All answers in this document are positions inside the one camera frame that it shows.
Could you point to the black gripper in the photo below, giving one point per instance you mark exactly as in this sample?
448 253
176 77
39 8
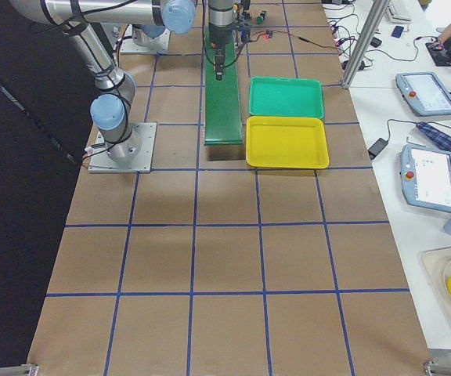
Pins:
220 36

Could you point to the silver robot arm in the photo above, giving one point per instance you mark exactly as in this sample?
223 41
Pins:
110 111

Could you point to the green conveyor belt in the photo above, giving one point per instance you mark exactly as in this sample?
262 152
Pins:
223 123

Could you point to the green plastic tray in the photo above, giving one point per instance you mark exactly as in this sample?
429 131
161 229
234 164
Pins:
286 97

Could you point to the yellow plastic tray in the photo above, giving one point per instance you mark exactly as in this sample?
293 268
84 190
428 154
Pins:
286 142

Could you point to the black power adapter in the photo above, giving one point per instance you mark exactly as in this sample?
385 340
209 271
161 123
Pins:
376 148

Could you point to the upper teach pendant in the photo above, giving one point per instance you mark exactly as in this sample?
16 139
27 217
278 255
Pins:
424 93

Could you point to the teach pendant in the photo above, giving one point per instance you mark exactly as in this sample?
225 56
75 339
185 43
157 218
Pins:
424 93
425 175

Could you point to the blue plaid cloth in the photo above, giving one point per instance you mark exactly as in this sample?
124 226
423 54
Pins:
439 138

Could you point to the lower teach pendant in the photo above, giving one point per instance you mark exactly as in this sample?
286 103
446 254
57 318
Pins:
425 175

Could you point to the beige plastic tray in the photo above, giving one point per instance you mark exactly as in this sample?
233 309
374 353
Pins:
448 290

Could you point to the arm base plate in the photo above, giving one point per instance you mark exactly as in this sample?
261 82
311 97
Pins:
144 39
133 155

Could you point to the aluminium frame post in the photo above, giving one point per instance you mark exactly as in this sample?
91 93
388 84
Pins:
372 21

